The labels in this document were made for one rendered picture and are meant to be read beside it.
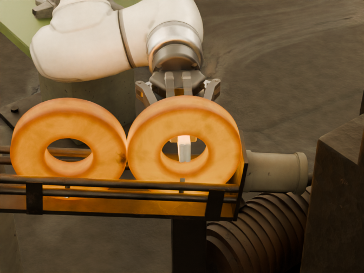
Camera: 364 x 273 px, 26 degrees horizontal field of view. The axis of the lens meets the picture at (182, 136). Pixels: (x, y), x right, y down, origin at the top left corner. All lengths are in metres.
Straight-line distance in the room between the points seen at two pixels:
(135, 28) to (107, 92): 0.89
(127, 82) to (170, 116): 1.18
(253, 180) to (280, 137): 1.19
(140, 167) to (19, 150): 0.16
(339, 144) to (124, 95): 1.41
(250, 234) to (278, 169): 0.17
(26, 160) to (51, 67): 0.29
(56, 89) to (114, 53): 0.90
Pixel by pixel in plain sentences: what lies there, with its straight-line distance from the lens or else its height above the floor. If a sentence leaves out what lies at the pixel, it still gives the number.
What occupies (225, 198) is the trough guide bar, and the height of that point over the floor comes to 0.65.
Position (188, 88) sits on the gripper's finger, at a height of 0.74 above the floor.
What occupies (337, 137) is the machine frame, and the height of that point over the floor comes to 0.87.
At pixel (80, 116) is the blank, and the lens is 1.02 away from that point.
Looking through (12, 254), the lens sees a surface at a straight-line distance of 1.55.
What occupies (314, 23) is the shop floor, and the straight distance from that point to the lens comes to 2.84.
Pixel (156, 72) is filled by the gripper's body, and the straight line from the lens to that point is 1.19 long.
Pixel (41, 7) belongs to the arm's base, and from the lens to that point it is 2.07.
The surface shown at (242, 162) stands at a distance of 1.06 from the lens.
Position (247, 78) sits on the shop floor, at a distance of 2.51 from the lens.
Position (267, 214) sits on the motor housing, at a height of 0.53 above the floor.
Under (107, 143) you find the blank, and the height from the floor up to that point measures 0.74.
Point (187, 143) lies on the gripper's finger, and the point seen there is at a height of 0.75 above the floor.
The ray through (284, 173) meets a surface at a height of 0.69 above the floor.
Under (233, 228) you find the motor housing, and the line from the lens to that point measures 1.23.
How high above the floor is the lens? 1.39
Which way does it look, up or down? 38 degrees down
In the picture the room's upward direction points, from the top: straight up
